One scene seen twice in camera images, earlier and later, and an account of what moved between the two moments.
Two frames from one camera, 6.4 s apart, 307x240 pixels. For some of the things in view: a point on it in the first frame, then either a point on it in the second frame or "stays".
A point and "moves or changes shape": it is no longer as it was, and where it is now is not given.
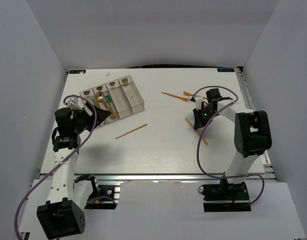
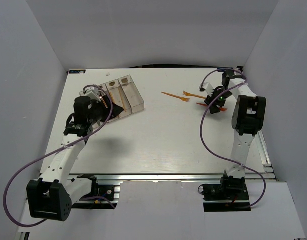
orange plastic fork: [187, 94] stays
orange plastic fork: [186, 99] stays
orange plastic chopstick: [203, 137] to [123, 100]
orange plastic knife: [96, 102] moves or changes shape
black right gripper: [199, 122] to [214, 109]
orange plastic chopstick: [129, 132] to [112, 98]
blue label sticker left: [77, 71] stays
